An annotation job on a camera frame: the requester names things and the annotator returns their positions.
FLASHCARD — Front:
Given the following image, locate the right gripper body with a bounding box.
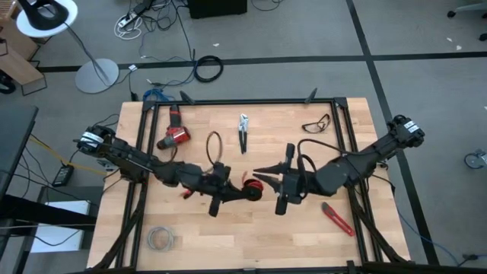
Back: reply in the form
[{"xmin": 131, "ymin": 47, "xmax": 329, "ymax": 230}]
[{"xmin": 274, "ymin": 142, "xmax": 317, "ymax": 216}]

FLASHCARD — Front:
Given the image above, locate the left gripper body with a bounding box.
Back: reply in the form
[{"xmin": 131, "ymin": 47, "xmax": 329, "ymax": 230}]
[{"xmin": 201, "ymin": 161, "xmax": 234, "ymax": 218}]

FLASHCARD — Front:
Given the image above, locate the red utility knife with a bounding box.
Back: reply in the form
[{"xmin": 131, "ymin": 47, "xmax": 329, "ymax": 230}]
[{"xmin": 320, "ymin": 202, "xmax": 358, "ymax": 236}]

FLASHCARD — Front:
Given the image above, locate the grey cloth bundle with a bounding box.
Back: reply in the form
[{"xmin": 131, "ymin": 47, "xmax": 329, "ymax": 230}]
[{"xmin": 302, "ymin": 113, "xmax": 332, "ymax": 135}]

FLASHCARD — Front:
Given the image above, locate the black power adapter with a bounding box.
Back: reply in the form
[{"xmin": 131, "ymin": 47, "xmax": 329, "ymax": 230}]
[{"xmin": 52, "ymin": 164, "xmax": 75, "ymax": 187}]

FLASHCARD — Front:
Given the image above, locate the black box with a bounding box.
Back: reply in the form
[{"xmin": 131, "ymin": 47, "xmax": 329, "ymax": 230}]
[{"xmin": 188, "ymin": 0, "xmax": 249, "ymax": 20}]

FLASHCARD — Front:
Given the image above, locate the white box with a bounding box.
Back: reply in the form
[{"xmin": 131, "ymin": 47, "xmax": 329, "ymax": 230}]
[{"xmin": 30, "ymin": 200, "xmax": 92, "ymax": 254}]

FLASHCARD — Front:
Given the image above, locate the grey caster wheel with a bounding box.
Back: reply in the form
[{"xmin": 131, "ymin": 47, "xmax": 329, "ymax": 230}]
[{"xmin": 463, "ymin": 149, "xmax": 487, "ymax": 170}]

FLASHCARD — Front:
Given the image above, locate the white power strip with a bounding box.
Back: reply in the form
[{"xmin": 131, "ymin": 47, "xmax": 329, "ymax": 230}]
[{"xmin": 116, "ymin": 11, "xmax": 138, "ymax": 30}]

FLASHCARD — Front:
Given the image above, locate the black desk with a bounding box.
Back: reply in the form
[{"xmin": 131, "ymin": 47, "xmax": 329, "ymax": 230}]
[{"xmin": 0, "ymin": 105, "xmax": 98, "ymax": 229}]

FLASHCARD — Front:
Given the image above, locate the grey office chair base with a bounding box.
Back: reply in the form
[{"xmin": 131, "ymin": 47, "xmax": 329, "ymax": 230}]
[{"xmin": 447, "ymin": 2, "xmax": 487, "ymax": 42}]

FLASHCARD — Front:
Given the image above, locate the wooden cabinet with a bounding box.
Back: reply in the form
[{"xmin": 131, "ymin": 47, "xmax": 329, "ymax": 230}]
[{"xmin": 0, "ymin": 0, "xmax": 46, "ymax": 87}]

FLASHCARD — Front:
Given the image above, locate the black headset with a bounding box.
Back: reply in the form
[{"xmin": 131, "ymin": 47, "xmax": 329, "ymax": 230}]
[{"xmin": 18, "ymin": 0, "xmax": 71, "ymax": 31}]

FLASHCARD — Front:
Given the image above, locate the red cordless drill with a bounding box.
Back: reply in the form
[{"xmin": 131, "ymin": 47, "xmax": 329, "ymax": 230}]
[{"xmin": 156, "ymin": 104, "xmax": 191, "ymax": 150}]

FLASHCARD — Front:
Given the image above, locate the black aluminium table frame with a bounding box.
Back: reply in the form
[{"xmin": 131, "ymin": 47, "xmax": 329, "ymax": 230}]
[{"xmin": 89, "ymin": 97, "xmax": 412, "ymax": 274}]

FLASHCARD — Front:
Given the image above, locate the black pointed frame bracket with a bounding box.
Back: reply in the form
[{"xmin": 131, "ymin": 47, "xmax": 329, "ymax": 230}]
[
  {"xmin": 304, "ymin": 87, "xmax": 319, "ymax": 105},
  {"xmin": 179, "ymin": 90, "xmax": 197, "ymax": 106}
]

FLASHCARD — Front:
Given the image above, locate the black coiled cable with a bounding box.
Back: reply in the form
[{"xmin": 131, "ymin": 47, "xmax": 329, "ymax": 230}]
[{"xmin": 193, "ymin": 55, "xmax": 225, "ymax": 84}]

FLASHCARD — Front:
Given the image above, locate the blue cable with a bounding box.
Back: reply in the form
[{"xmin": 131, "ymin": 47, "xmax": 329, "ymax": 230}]
[{"xmin": 142, "ymin": 87, "xmax": 166, "ymax": 103}]

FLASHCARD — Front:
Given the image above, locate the white round pedestal table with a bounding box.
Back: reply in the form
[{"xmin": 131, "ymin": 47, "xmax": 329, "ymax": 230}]
[{"xmin": 16, "ymin": 0, "xmax": 120, "ymax": 95}]

